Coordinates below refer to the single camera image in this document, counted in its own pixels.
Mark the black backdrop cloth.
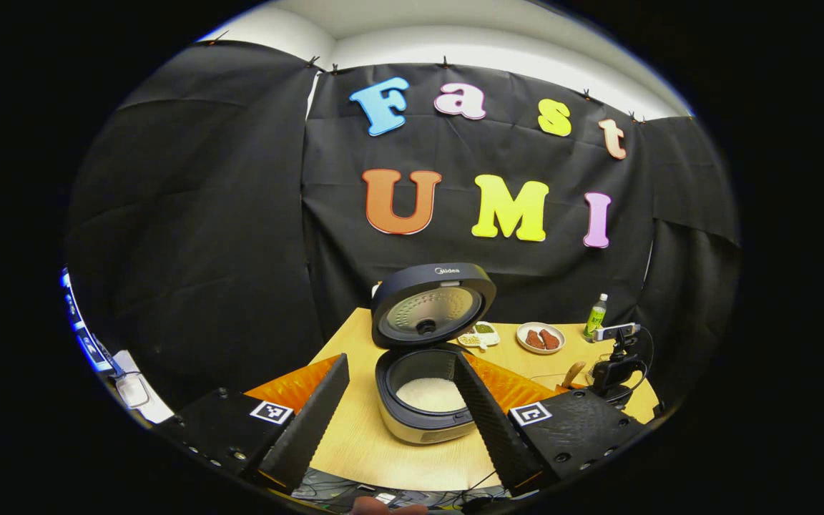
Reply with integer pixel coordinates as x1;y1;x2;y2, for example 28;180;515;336
65;39;742;412

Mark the blue lit screen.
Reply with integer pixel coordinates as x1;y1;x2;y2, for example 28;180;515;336
60;268;112;374

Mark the bundle of black cables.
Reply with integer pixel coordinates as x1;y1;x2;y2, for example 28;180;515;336
290;469;520;513

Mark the black rice cooker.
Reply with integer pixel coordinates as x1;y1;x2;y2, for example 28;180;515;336
371;263;497;446

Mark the white plastic object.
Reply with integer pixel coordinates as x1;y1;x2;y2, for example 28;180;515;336
113;349;175;424

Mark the green drink bottle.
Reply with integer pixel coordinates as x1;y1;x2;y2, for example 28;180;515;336
584;293;609;340

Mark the white round plate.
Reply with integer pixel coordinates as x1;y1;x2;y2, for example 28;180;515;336
516;322;567;355

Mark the white rice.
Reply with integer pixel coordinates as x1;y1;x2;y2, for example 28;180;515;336
396;377;467;413

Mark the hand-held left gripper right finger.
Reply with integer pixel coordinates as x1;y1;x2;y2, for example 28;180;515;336
453;352;647;498

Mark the white divided dish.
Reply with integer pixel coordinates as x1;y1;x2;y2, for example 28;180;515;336
457;322;500;351

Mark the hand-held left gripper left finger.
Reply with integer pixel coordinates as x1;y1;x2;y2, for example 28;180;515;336
157;353;350;494

